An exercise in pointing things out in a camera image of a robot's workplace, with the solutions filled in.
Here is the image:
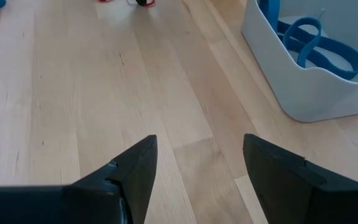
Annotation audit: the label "red rubber band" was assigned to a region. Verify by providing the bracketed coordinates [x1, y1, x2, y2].
[97, 0, 157, 8]

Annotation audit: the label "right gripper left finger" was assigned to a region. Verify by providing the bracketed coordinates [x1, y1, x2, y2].
[0, 134, 158, 224]

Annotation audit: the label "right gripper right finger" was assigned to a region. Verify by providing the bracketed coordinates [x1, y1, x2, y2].
[242, 133, 358, 224]

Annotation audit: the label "blue bands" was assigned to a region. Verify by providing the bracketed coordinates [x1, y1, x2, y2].
[277, 20, 358, 81]

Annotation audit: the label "white plastic basket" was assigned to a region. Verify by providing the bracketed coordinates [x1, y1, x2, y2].
[241, 0, 358, 123]

